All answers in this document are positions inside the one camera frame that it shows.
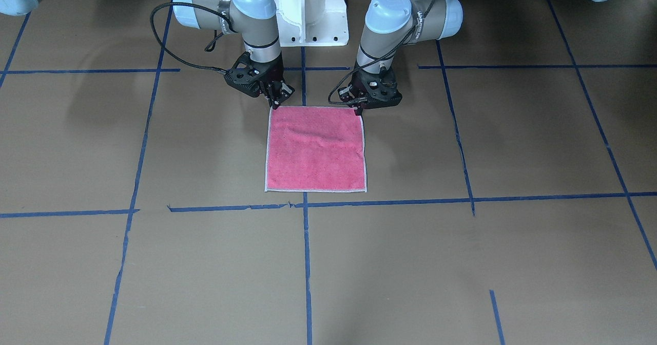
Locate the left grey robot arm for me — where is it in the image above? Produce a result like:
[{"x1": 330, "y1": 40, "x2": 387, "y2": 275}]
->
[{"x1": 327, "y1": 0, "x2": 463, "y2": 116}]

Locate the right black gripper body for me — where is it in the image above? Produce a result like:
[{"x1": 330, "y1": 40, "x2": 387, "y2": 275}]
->
[{"x1": 224, "y1": 52, "x2": 284, "y2": 98}]

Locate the pink towel with white edge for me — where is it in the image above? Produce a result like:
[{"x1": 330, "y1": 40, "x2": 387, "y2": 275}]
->
[{"x1": 264, "y1": 106, "x2": 368, "y2": 193}]

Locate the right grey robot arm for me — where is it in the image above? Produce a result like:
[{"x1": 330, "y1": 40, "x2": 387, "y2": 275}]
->
[{"x1": 149, "y1": 0, "x2": 294, "y2": 109}]

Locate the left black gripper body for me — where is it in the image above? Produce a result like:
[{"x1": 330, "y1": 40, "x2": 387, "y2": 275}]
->
[{"x1": 339, "y1": 67, "x2": 403, "y2": 110}]

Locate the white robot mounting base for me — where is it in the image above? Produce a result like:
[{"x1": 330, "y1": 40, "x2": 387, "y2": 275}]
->
[{"x1": 275, "y1": 0, "x2": 350, "y2": 47}]

